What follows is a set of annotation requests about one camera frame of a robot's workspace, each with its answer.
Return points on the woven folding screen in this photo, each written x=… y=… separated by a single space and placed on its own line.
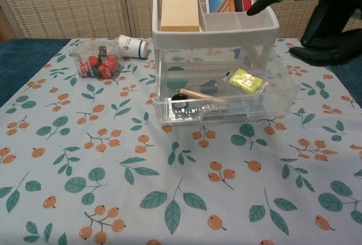
x=70 y=1

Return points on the teal table cover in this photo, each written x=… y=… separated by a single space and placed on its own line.
x=22 y=58

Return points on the black round lid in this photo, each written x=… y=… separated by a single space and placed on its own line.
x=179 y=98

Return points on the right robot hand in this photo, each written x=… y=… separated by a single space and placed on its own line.
x=325 y=30

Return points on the black metal clip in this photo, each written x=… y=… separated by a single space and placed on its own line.
x=102 y=50

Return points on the dark grey blurry object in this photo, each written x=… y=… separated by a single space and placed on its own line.
x=209 y=85

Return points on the white paper cup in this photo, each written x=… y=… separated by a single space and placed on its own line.
x=130 y=46

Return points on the small red capped bottle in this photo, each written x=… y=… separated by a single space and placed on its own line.
x=85 y=69
x=107 y=69
x=92 y=58

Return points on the white plastic drawer organizer frame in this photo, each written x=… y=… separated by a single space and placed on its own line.
x=212 y=40

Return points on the floral orange fruit tablecloth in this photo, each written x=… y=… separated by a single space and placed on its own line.
x=181 y=171

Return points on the yellow packet in clear wrap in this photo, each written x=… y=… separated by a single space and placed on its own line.
x=244 y=82

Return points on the bag of red objects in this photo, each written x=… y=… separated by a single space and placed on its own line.
x=82 y=55

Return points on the thin wooden stick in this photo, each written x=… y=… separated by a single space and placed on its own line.
x=203 y=95

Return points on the clear plastic drawer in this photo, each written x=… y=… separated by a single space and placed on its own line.
x=169 y=117

